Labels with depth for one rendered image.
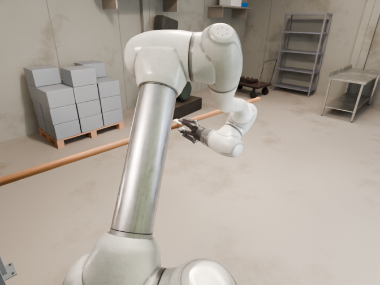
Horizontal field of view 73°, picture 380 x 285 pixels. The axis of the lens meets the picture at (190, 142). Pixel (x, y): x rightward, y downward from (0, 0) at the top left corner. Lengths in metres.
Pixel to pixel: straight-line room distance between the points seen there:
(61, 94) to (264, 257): 3.20
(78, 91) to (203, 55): 3.48
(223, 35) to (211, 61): 0.07
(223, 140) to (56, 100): 3.11
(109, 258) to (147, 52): 0.49
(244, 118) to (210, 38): 0.59
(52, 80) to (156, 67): 3.67
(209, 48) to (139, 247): 0.48
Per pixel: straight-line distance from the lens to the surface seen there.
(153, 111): 0.64
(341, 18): 7.45
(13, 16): 4.64
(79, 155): 1.16
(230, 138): 1.15
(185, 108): 5.01
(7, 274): 2.51
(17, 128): 4.82
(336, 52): 7.46
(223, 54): 0.66
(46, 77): 4.26
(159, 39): 0.72
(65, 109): 4.04
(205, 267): 0.57
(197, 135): 1.27
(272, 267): 2.29
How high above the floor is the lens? 1.72
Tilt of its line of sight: 26 degrees down
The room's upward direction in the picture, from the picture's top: 1 degrees clockwise
